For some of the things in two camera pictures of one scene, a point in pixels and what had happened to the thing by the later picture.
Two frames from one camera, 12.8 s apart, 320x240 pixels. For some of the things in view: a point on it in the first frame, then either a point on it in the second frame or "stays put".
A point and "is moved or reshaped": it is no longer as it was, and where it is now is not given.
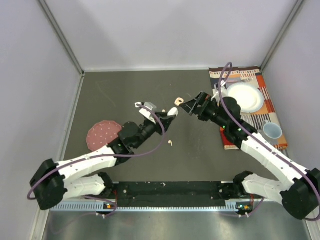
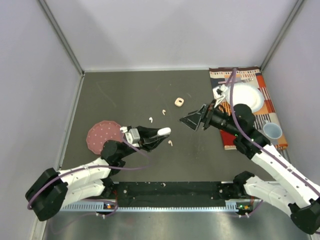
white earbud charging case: x=173 y=111 is moved or reshaped
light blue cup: x=272 y=130 stays put
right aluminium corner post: x=287 y=25 stays put
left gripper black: x=166 y=122 to x=148 y=144
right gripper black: x=203 y=100 to x=193 y=120
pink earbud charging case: x=178 y=101 stays put
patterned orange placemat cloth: x=253 y=123 stays put
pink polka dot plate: x=101 y=133 stays put
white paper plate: x=249 y=97 stays put
